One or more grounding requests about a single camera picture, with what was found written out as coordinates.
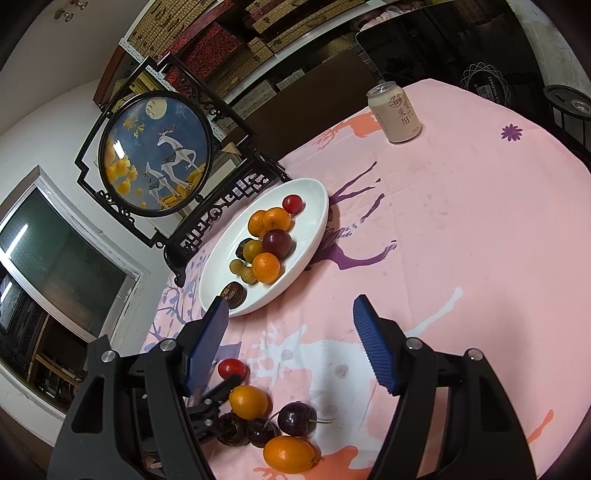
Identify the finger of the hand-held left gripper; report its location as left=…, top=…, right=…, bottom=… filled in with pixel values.
left=187, top=374, right=245, bottom=417
left=194, top=412, right=221, bottom=444

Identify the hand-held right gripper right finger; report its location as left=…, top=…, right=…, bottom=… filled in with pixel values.
left=353, top=295, right=537, bottom=480

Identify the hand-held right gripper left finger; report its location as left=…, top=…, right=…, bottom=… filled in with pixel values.
left=46, top=295, right=230, bottom=480

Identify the large dark water chestnut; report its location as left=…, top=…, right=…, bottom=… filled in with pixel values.
left=215, top=412, right=251, bottom=448

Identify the orange kumquat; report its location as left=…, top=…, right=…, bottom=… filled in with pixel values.
left=263, top=436, right=319, bottom=474
left=229, top=385, right=269, bottom=421

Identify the dark red cherry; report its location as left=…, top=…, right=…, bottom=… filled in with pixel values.
left=247, top=418, right=280, bottom=448
left=277, top=401, right=318, bottom=437

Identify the dark purple plum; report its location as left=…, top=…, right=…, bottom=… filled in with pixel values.
left=262, top=229, right=294, bottom=258

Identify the white oval plate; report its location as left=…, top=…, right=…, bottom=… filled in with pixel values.
left=198, top=178, right=329, bottom=317

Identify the pink printed tablecloth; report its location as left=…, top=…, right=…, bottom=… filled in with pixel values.
left=141, top=78, right=591, bottom=480

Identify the round deer picture table screen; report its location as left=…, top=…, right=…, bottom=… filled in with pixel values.
left=76, top=58, right=294, bottom=287

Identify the beige drink can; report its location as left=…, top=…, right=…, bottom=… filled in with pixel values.
left=366, top=81, right=422, bottom=143

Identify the brown wooden board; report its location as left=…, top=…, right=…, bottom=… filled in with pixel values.
left=231, top=46, right=376, bottom=158

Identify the white metal shelf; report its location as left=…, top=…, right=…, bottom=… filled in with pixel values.
left=92, top=0, right=384, bottom=139

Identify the stack of red patterned boxes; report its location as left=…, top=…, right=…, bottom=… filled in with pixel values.
left=164, top=23, right=252, bottom=88

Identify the stack of woven storage boxes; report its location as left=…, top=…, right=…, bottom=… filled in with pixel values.
left=127, top=0, right=365, bottom=116

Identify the black round stool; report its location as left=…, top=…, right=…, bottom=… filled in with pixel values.
left=542, top=84, right=591, bottom=153

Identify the pink cloth bundle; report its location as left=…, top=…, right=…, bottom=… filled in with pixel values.
left=360, top=0, right=416, bottom=24

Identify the glass window with white frame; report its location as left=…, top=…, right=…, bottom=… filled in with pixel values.
left=0, top=168, right=151, bottom=421

